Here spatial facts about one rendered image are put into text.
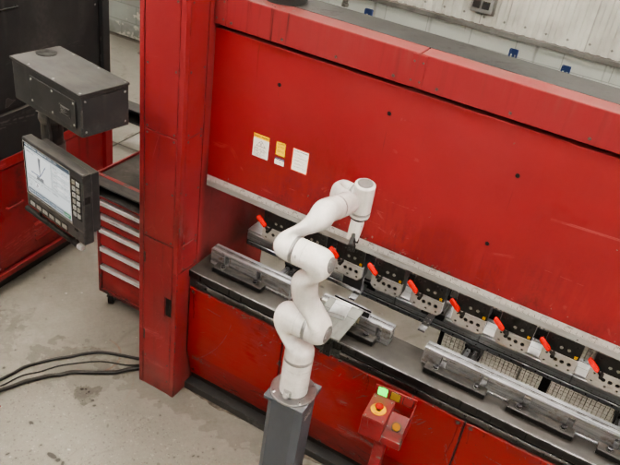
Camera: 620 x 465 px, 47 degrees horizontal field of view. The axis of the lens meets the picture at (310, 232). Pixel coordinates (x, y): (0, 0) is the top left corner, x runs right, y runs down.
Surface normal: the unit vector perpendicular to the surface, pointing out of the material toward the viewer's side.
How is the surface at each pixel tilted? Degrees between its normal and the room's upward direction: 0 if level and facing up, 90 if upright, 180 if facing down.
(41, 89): 90
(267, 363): 90
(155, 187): 90
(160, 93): 90
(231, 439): 0
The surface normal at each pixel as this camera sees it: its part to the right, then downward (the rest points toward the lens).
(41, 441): 0.13, -0.83
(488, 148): -0.49, 0.42
